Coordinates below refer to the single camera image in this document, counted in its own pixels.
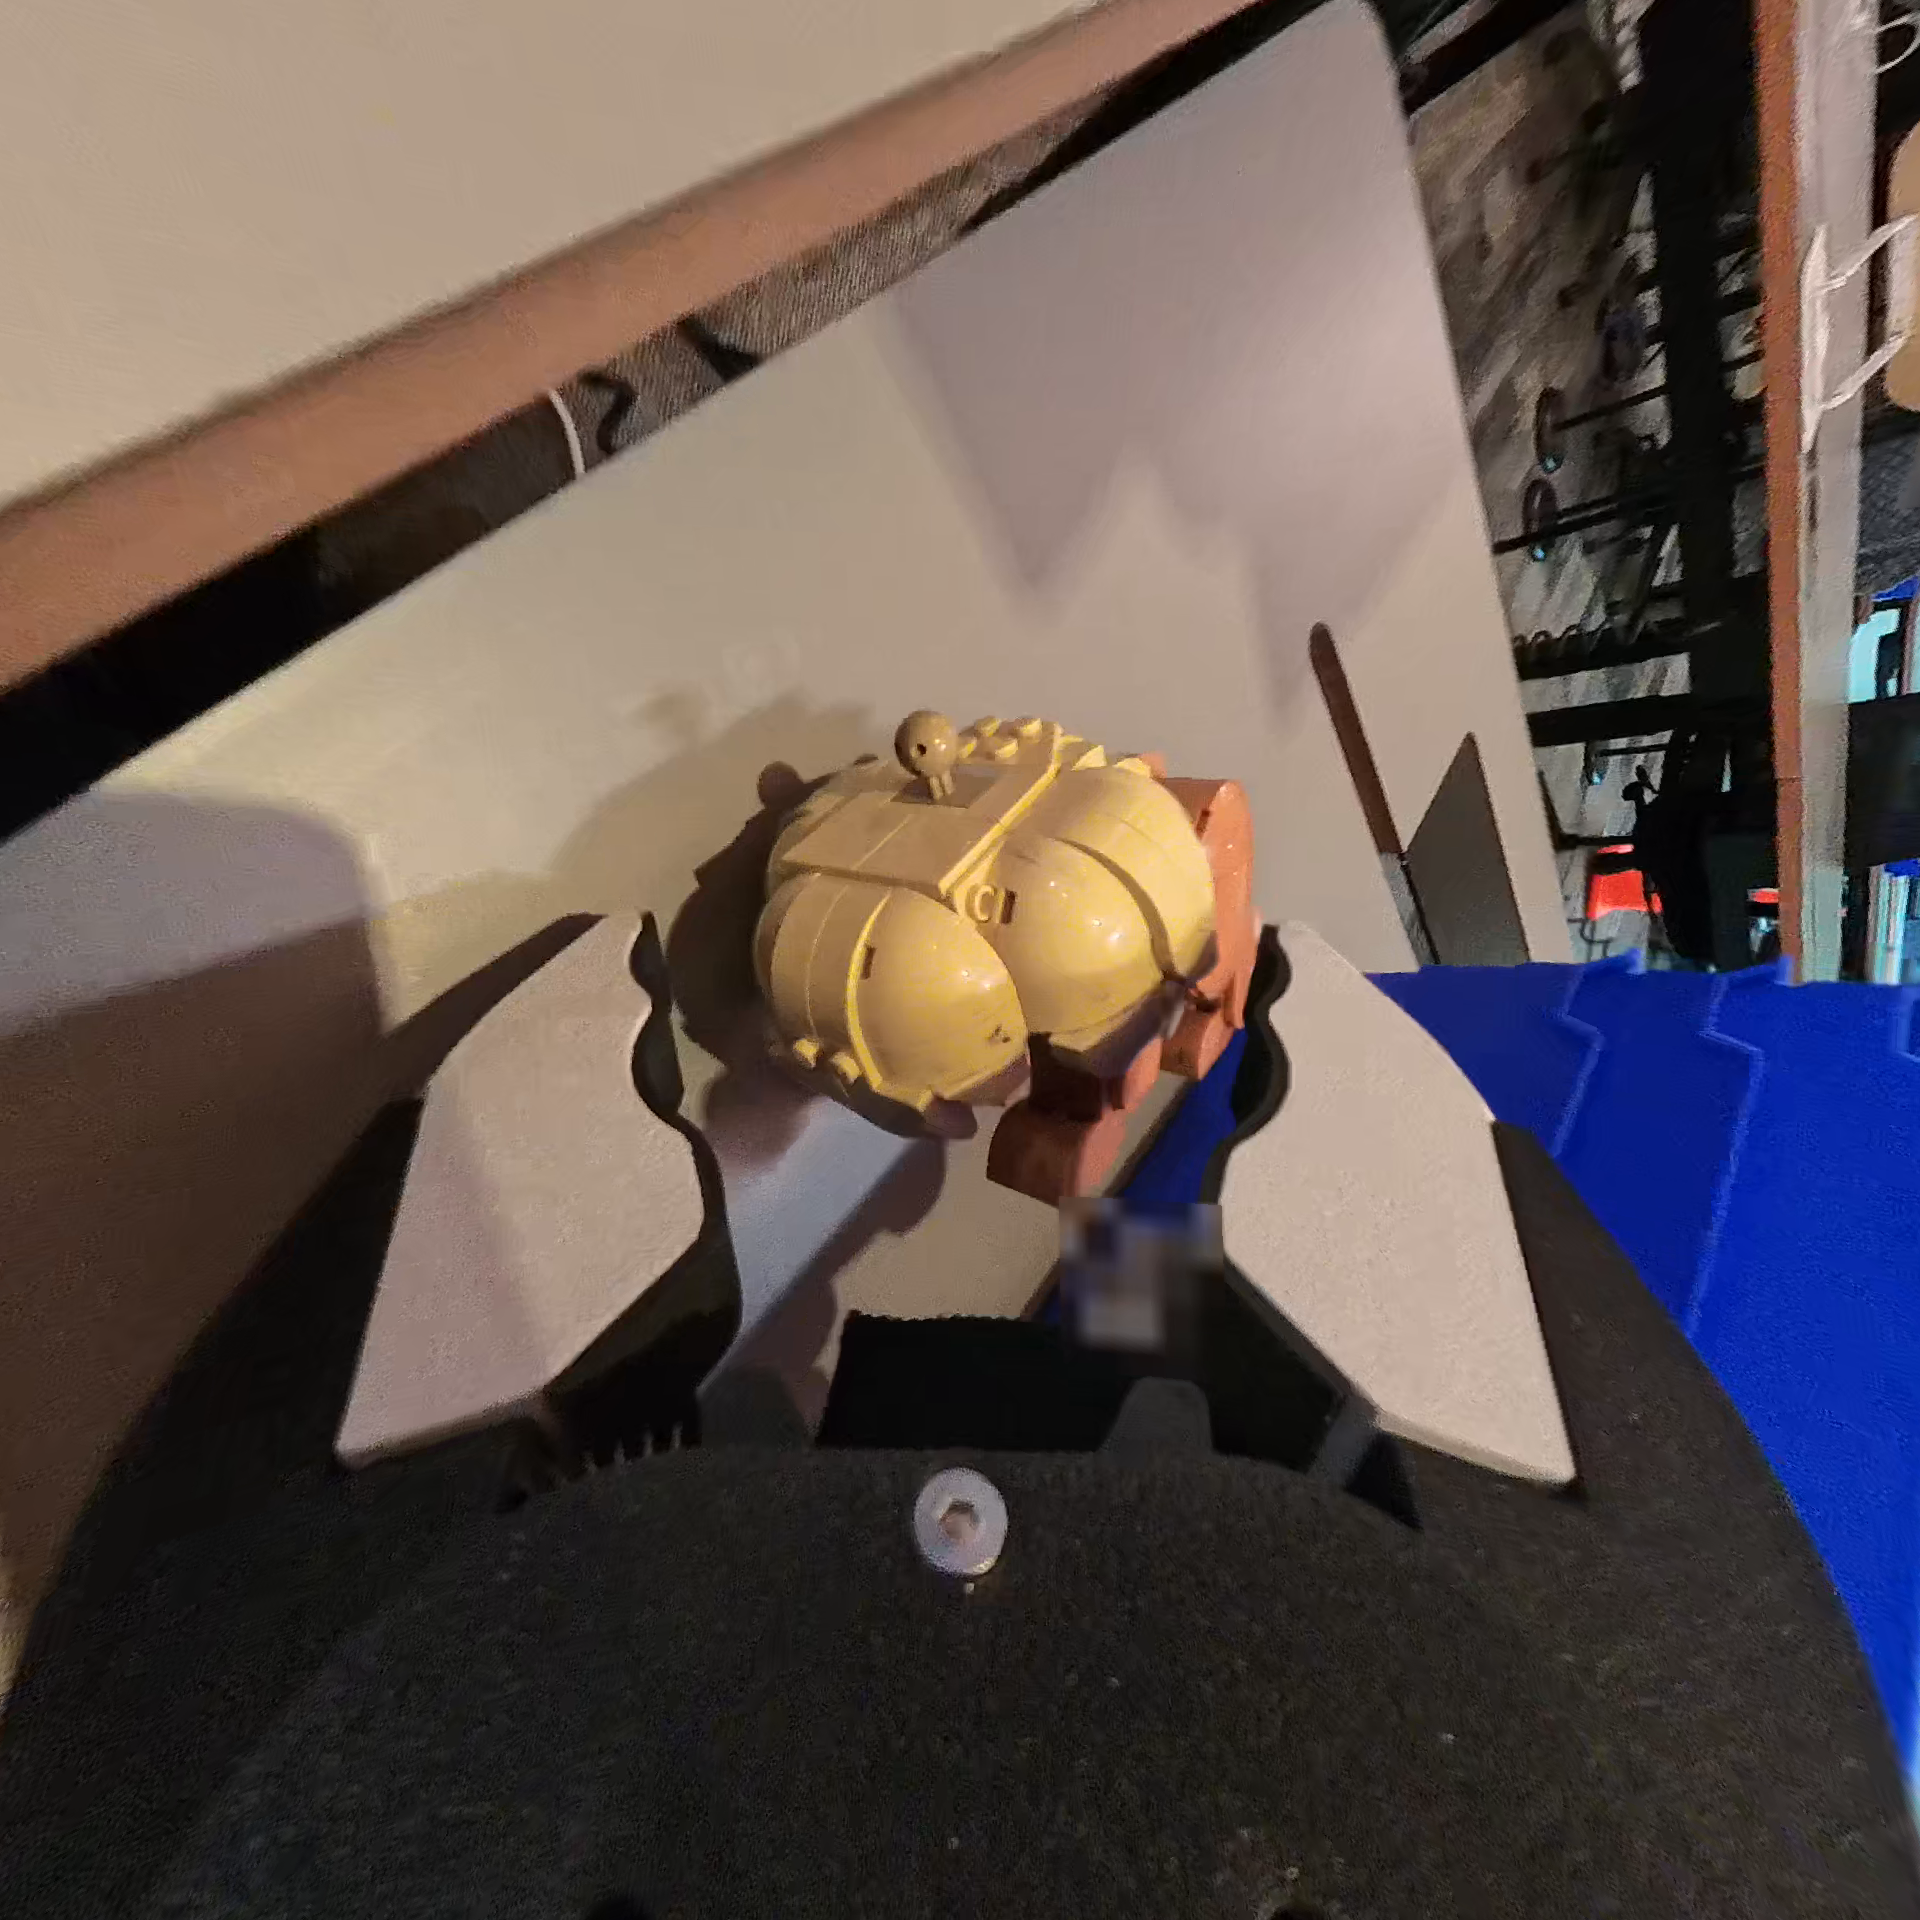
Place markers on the yellow and brown toy piece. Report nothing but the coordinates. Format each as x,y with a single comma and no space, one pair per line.
930,961

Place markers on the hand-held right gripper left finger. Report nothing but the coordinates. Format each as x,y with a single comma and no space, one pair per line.
524,1200

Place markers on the blue plastic bin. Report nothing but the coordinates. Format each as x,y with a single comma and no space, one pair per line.
1725,1170

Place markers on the wooden post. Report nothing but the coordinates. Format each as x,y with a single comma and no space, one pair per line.
1809,451

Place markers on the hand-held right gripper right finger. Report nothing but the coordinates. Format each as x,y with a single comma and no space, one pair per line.
1394,1231

